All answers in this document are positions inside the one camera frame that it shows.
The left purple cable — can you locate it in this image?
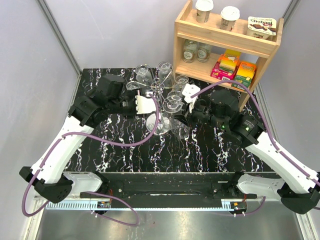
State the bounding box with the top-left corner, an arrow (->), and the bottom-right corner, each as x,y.
21,93 -> 161,227

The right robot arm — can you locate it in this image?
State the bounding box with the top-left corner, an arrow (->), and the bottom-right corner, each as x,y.
178,85 -> 320,215

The purple cable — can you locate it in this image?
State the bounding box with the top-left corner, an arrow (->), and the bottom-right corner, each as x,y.
21,93 -> 161,227
191,79 -> 320,217

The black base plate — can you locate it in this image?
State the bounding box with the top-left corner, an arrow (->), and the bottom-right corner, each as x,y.
79,171 -> 258,209

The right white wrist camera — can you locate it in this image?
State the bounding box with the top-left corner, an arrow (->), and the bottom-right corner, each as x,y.
181,83 -> 201,113

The white paper cup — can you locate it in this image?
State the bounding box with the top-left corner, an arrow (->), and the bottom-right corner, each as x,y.
220,6 -> 240,31
195,0 -> 214,24

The wooden shelf unit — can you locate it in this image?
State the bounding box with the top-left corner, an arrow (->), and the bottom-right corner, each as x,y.
172,0 -> 285,112

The ribbed stemmed glass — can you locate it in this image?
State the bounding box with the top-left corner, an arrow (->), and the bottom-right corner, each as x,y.
173,75 -> 189,92
157,61 -> 174,88

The clear wine glass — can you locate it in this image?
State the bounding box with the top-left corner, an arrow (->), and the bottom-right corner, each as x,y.
167,90 -> 183,102
162,96 -> 190,139

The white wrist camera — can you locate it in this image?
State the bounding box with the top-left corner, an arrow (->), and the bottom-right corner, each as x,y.
135,95 -> 157,115
181,83 -> 201,113

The Chobani yogurt cup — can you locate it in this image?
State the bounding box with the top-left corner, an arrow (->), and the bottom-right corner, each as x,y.
246,16 -> 277,40

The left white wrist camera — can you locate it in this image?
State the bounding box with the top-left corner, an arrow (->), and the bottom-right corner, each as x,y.
135,95 -> 157,115

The white paper cup left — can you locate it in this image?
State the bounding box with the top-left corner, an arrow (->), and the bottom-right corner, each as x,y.
195,0 -> 214,24

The white paper cup right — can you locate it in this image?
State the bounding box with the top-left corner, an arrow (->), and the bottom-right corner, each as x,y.
220,6 -> 240,31

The green orange sponge box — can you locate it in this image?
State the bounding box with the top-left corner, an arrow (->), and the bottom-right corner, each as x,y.
234,61 -> 257,89

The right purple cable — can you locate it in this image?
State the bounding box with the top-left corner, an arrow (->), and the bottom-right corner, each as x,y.
191,79 -> 320,217

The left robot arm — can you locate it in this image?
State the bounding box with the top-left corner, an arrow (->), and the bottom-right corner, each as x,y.
19,74 -> 138,203

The chrome wine glass rack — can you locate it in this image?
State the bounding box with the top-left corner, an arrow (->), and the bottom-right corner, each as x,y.
139,77 -> 174,136

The pink sponge box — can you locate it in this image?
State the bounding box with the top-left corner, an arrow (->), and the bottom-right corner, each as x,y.
210,54 -> 239,81

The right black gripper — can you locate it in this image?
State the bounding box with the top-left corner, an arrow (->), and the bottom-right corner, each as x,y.
171,96 -> 228,129

